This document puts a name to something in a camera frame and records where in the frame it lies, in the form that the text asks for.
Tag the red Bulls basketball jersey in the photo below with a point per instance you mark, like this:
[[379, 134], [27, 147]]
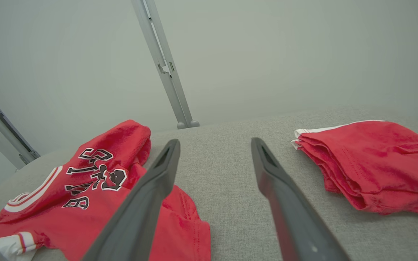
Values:
[[78, 221]]

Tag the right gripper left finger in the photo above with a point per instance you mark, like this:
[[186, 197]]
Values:
[[140, 210]]

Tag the red Bulls basketball shorts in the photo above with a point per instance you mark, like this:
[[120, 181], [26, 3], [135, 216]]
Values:
[[383, 163]]

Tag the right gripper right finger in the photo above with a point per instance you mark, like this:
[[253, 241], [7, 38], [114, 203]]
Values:
[[292, 217]]

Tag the grey straight partition post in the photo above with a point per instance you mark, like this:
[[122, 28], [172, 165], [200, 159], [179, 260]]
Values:
[[178, 87], [151, 43]]

